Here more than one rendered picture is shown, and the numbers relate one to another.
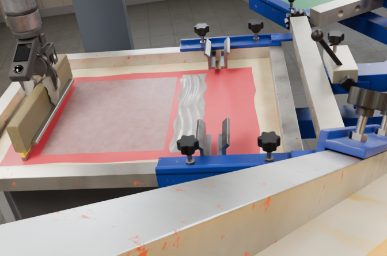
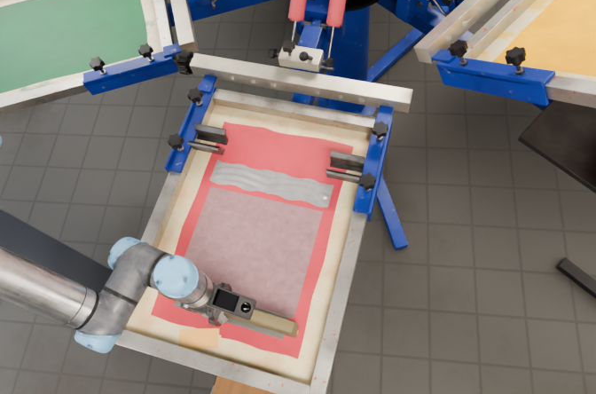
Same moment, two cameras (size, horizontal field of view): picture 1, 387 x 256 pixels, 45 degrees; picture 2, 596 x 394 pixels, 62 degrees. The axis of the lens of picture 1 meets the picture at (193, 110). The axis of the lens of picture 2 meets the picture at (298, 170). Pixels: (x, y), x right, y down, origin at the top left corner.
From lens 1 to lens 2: 1.11 m
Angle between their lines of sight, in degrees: 51
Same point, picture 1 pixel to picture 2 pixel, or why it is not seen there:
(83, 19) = not seen: hidden behind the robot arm
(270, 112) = (301, 125)
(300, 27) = (215, 64)
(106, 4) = (14, 240)
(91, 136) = (281, 271)
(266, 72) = (239, 113)
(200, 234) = not seen: outside the picture
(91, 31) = not seen: hidden behind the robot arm
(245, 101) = (278, 138)
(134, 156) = (324, 235)
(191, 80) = (227, 174)
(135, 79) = (195, 225)
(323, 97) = (333, 82)
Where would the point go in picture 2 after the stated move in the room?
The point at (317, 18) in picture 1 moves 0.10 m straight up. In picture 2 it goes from (192, 46) to (183, 25)
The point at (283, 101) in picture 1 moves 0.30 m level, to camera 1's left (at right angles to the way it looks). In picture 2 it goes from (305, 111) to (290, 204)
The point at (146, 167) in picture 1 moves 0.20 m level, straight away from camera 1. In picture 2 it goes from (357, 222) to (283, 224)
